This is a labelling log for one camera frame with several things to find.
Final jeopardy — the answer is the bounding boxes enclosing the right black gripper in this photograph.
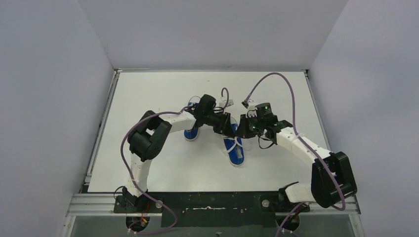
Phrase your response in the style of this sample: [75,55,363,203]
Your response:
[235,113,265,139]

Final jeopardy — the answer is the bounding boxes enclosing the blue sneaker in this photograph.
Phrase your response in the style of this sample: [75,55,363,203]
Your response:
[183,95,205,142]
[222,135,245,166]

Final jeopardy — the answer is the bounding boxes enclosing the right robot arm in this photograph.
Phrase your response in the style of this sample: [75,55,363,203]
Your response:
[235,101,357,211]

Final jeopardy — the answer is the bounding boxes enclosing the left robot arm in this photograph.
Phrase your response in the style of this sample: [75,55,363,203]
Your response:
[121,93,244,211]

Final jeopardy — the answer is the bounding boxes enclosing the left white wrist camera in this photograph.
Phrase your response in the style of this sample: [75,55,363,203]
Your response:
[219,99,234,109]

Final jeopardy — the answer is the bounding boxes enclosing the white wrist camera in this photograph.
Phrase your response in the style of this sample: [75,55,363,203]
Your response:
[242,99,258,112]
[219,99,234,109]

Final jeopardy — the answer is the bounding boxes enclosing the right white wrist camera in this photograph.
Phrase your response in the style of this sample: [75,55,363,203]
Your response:
[242,99,258,112]

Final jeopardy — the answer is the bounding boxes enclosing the aluminium frame rail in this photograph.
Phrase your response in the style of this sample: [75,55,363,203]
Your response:
[67,194,361,216]

